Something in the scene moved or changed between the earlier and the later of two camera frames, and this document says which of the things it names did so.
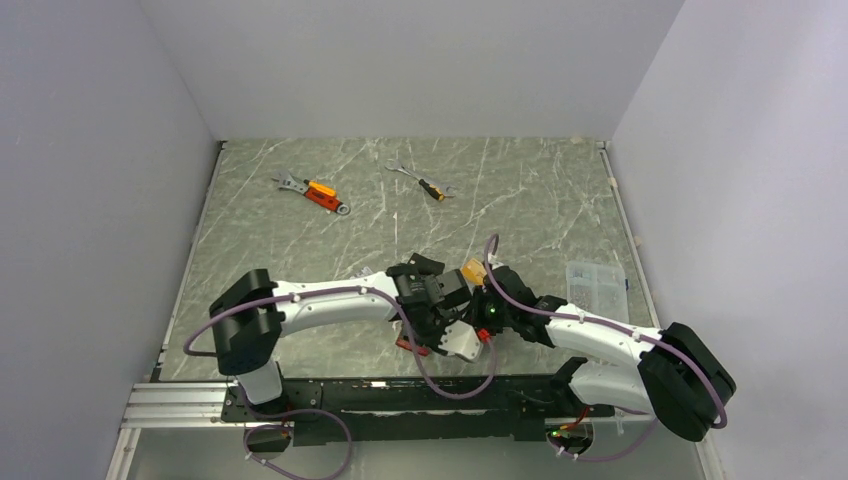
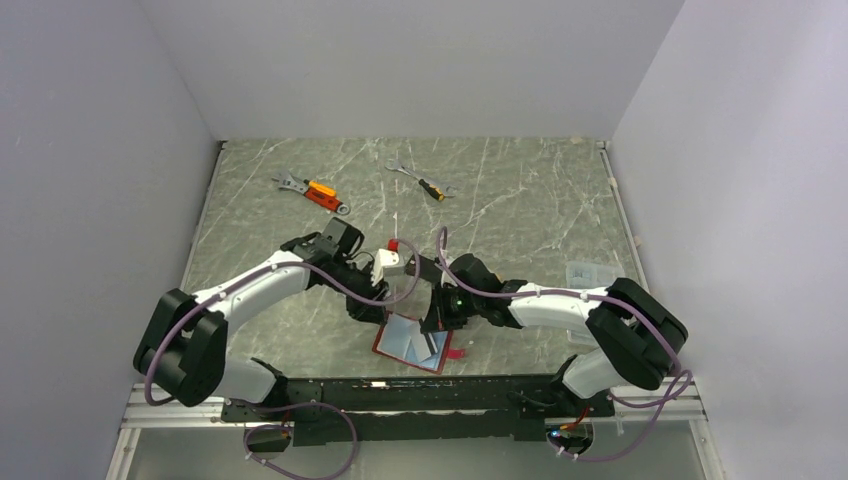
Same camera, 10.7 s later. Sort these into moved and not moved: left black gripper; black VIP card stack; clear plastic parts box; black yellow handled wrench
Moved: left black gripper
Not moved: black yellow handled wrench; clear plastic parts box; black VIP card stack
